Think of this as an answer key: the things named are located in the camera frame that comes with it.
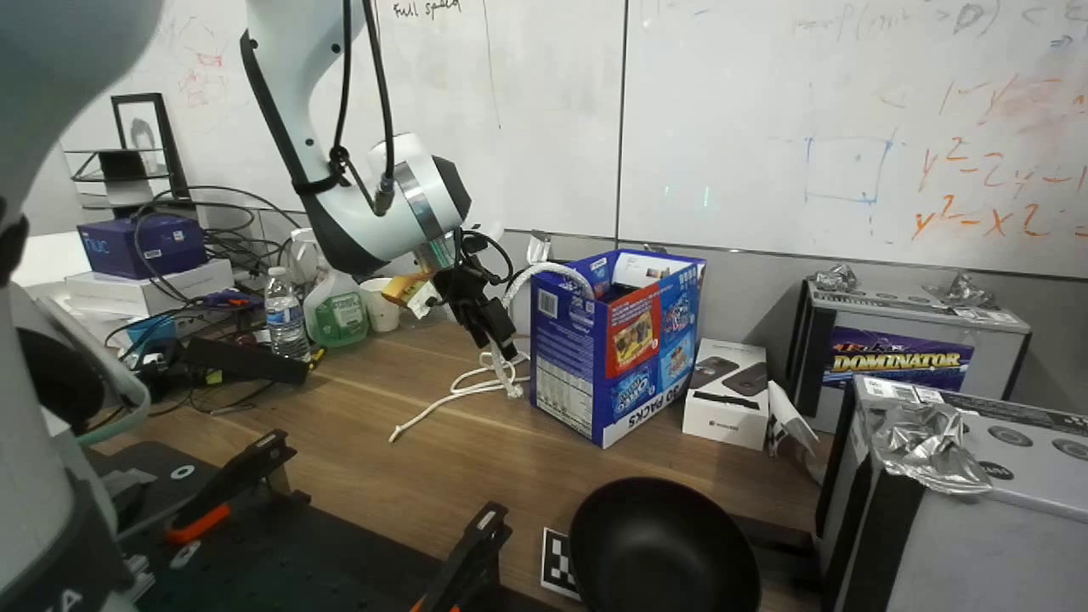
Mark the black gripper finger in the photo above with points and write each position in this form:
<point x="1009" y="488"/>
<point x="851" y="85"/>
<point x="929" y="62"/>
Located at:
<point x="503" y="331"/>
<point x="477" y="329"/>

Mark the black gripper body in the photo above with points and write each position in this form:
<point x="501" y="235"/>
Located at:
<point x="465" y="283"/>

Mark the grey battery with Dominator label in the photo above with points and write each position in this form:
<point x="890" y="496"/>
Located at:
<point x="901" y="338"/>

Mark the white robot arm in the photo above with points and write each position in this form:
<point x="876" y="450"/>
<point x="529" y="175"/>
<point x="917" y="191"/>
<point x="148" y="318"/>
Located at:
<point x="54" y="56"/>

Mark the grey battery near camera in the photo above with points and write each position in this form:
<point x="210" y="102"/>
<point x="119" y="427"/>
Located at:
<point x="1015" y="546"/>

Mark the clear water bottle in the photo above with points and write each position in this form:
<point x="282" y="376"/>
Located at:
<point x="282" y="318"/>

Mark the blue cardboard box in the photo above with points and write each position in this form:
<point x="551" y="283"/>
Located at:
<point x="620" y="350"/>

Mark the black frying pan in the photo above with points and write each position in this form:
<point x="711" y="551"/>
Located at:
<point x="655" y="546"/>

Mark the white paper cup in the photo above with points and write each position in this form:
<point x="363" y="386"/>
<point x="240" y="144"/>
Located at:
<point x="385" y="318"/>

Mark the small white product box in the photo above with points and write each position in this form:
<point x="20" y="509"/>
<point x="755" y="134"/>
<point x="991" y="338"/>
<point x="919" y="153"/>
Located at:
<point x="729" y="395"/>

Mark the black clamp orange handle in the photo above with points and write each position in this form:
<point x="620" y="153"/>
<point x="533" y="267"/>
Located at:
<point x="213" y="504"/>

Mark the black picture frame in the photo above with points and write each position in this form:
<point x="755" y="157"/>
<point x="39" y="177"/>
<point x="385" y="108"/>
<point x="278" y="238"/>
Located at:
<point x="143" y="129"/>

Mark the white fiducial marker tag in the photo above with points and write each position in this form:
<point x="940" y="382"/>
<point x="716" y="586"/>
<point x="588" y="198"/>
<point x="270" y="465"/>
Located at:
<point x="555" y="561"/>

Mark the blue box on stack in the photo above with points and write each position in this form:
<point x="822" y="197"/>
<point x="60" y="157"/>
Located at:
<point x="143" y="246"/>

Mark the black clamp near pan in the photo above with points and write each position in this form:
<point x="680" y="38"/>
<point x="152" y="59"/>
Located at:
<point x="470" y="567"/>

